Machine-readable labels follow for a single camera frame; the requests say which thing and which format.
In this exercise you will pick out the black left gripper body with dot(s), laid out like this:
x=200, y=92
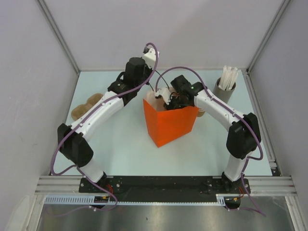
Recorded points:
x=147, y=71

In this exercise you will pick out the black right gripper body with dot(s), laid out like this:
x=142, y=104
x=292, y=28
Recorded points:
x=176, y=103

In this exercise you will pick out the orange paper bag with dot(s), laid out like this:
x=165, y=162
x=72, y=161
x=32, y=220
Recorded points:
x=165, y=126

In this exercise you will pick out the brown pulp cup carrier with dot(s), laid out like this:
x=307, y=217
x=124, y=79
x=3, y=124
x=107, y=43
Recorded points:
x=81, y=109

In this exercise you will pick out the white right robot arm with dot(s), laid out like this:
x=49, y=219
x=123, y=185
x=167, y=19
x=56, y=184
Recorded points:
x=243, y=129

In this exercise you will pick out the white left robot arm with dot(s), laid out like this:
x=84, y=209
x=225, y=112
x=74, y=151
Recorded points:
x=73, y=140

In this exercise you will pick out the stacked brown paper cups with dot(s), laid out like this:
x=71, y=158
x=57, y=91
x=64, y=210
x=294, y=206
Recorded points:
x=200, y=113

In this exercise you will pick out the grey straw holder tube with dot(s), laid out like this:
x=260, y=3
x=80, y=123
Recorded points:
x=223, y=95

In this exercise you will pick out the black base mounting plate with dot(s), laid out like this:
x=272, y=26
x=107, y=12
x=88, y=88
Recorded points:
x=171, y=187

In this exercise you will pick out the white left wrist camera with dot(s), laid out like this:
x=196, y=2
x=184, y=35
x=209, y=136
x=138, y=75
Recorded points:
x=151, y=56

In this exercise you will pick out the aluminium frame rail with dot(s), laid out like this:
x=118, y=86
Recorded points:
x=275, y=185

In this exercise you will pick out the white slotted cable duct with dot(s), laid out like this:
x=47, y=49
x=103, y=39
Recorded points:
x=205, y=200

